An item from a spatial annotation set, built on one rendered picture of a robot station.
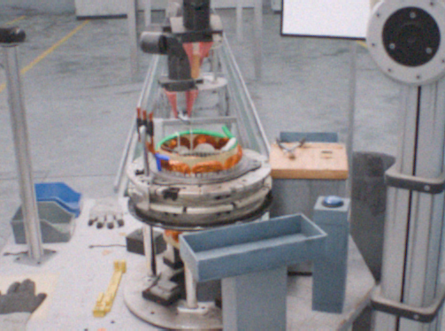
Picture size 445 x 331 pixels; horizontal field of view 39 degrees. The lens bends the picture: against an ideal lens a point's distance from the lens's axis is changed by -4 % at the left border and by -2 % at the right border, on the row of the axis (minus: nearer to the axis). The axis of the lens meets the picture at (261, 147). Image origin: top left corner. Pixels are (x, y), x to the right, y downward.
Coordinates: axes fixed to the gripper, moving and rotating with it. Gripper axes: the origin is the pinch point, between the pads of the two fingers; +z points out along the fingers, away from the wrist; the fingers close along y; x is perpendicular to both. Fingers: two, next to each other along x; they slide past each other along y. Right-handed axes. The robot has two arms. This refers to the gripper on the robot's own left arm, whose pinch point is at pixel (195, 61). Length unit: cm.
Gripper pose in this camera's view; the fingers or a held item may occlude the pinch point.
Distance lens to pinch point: 136.7
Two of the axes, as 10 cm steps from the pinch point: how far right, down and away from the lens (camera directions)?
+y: -9.7, 0.9, -2.2
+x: 2.2, 6.3, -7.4
